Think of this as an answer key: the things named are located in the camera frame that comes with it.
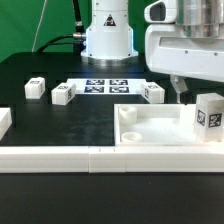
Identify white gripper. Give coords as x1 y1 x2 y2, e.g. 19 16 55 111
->
144 0 224 103

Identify white square tabletop part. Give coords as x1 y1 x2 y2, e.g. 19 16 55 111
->
114 104 224 147

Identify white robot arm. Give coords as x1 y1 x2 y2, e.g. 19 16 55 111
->
81 0 224 94

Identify white U-shaped fence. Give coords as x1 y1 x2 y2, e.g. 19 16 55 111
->
0 108 224 173

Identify fiducial marker sheet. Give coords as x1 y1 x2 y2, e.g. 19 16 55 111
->
67 78 145 95

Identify green backdrop curtain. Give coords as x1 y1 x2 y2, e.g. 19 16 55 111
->
0 0 156 62

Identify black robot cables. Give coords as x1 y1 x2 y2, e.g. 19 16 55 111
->
35 0 88 54

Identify white thin cable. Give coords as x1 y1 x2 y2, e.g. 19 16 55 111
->
31 0 48 53

